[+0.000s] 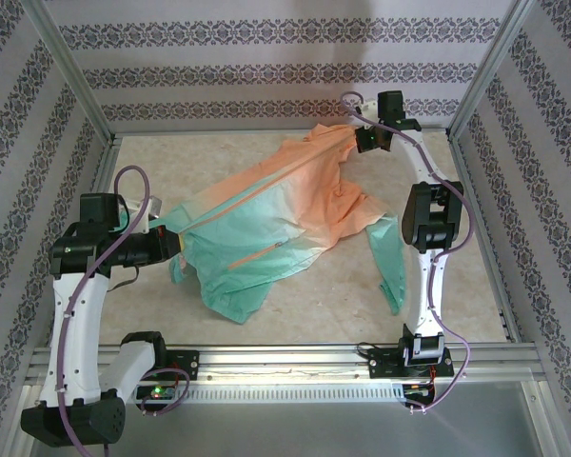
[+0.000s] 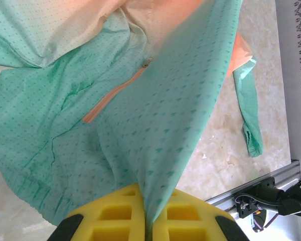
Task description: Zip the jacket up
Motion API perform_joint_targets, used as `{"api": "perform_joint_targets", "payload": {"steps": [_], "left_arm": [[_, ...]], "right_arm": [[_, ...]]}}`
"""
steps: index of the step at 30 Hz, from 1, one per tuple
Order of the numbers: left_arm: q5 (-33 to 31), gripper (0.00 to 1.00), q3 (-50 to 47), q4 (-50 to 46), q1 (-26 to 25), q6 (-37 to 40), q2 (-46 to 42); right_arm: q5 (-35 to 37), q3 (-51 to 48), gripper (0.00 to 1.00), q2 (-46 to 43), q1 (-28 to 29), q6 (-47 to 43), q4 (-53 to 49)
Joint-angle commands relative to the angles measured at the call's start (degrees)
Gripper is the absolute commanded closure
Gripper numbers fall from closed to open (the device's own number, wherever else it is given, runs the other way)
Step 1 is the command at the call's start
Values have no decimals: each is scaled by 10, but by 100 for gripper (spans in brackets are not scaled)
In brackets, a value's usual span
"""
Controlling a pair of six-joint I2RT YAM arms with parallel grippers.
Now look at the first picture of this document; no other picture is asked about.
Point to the orange and green zip jacket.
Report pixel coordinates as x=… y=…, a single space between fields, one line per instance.
x=266 y=214

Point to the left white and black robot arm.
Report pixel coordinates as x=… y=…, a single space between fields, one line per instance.
x=76 y=333

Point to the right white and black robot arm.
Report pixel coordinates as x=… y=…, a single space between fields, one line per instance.
x=428 y=295

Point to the small controller circuit board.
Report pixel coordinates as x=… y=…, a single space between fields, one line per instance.
x=419 y=392
x=156 y=394

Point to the grey metal panel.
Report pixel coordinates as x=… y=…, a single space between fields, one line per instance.
x=285 y=433

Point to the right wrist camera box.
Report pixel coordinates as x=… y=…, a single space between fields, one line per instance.
x=370 y=108

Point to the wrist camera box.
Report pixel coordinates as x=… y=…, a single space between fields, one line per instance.
x=140 y=216
x=370 y=108

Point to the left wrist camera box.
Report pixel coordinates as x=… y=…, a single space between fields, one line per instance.
x=140 y=216

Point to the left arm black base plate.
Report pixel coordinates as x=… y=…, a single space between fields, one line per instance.
x=188 y=364

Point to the thin aluminium wall rail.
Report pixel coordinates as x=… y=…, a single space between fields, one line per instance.
x=219 y=129

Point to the aluminium frame corner post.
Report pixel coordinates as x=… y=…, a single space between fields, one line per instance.
x=73 y=71
x=492 y=71

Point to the long aluminium mounting rail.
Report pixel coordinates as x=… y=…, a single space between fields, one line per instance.
x=285 y=364

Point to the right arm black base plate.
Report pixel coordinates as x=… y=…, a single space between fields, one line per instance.
x=383 y=366

